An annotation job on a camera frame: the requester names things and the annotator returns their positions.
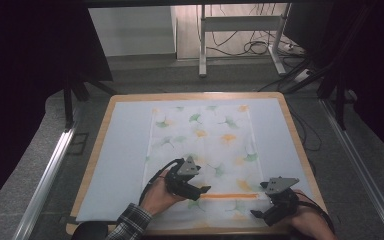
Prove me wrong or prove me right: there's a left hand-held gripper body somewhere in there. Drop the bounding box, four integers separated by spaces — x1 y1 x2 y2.
164 155 202 202

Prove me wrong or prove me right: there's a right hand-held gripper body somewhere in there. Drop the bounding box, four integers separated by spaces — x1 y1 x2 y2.
261 176 301 227

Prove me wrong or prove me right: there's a white leaf-print cloth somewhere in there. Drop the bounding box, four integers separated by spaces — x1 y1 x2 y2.
141 104 272 232

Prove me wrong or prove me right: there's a person's left hand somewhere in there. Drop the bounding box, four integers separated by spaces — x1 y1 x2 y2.
139 169 187 218

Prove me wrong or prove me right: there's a person's right hand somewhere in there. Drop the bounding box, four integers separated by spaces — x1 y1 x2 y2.
289 189 338 240

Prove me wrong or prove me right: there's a light blue table mat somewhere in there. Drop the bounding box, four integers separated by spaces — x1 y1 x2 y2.
76 97 314 224

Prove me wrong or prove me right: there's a wooden framed work board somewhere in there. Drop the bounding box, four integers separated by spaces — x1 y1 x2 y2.
65 91 334 236

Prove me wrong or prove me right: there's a dark rounded object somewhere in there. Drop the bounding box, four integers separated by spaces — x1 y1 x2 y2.
71 220 110 240

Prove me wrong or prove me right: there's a dark floor outlet cover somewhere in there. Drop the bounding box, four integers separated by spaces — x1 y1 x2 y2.
67 132 90 156

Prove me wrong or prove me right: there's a black metal stand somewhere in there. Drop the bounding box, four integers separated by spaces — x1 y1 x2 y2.
279 56 358 132
62 71 118 132

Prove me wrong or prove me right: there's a white power strip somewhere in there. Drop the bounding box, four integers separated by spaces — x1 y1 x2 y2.
293 68 314 83

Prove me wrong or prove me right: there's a white cabinet panel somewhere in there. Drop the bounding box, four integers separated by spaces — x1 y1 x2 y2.
88 6 178 58

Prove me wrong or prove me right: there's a black curtain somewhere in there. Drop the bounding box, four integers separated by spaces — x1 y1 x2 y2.
284 0 384 168
0 0 115 218

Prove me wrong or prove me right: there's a left hand-held gripper cable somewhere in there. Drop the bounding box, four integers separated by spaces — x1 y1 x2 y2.
138 157 185 206

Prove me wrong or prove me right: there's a hand-held gripper cable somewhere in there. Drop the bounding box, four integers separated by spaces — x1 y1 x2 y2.
295 190 337 235
138 157 185 206

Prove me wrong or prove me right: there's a right hand-held gripper cable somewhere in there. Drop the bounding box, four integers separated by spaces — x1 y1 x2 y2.
295 190 337 235

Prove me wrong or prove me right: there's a black floor cable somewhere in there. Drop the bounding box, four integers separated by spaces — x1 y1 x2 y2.
289 105 323 153

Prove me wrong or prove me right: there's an aluminium floor rail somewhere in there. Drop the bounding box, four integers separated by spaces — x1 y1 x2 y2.
12 109 83 240
319 98 384 240

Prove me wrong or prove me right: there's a tangle of black floor cables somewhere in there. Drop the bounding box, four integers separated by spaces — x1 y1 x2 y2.
209 3 283 58

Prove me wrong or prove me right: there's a white metal desk frame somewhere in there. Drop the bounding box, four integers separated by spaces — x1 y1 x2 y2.
198 3 288 78

